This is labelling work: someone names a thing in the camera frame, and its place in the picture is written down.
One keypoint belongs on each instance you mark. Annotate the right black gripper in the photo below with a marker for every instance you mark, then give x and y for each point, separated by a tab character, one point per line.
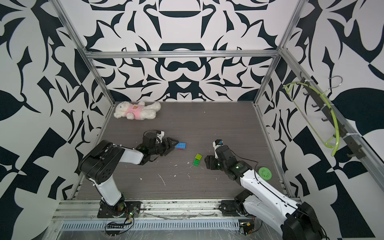
209	161

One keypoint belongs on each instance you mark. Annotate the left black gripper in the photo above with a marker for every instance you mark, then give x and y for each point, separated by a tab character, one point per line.
170	145

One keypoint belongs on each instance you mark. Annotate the blue lego brick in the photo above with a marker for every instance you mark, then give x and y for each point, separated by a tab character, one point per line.
181	146

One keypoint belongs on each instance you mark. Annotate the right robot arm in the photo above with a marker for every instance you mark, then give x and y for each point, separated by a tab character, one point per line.
292	220

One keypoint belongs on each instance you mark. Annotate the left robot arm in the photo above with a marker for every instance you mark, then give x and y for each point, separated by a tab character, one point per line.
100	163

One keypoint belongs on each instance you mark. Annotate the dark green lego brick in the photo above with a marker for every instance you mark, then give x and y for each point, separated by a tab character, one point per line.
196	162

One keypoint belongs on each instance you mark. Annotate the white teddy bear pink shirt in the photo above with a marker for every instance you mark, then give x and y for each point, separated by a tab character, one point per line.
137	111

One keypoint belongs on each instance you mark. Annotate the black connector box right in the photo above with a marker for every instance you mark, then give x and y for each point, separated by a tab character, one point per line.
246	228

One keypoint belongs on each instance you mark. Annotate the black connector box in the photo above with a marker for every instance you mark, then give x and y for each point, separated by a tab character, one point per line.
114	228
246	228

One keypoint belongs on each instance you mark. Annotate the black connector box left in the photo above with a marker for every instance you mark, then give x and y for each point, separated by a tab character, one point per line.
114	228

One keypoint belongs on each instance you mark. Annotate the green plastic hanger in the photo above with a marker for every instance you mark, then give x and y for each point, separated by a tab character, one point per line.
324	106

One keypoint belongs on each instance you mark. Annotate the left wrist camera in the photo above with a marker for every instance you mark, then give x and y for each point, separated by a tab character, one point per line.
159	136

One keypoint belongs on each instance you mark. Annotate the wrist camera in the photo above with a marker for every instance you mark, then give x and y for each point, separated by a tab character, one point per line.
216	144
159	136

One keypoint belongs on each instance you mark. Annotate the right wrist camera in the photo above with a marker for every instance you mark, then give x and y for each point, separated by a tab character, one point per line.
216	144

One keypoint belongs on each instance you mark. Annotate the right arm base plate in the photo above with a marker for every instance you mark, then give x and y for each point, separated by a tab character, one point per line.
232	208

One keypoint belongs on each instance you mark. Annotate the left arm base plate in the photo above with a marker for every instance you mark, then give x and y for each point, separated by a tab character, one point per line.
118	211

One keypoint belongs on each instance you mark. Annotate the black wall hook rack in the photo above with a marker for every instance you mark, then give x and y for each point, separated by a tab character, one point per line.
342	133

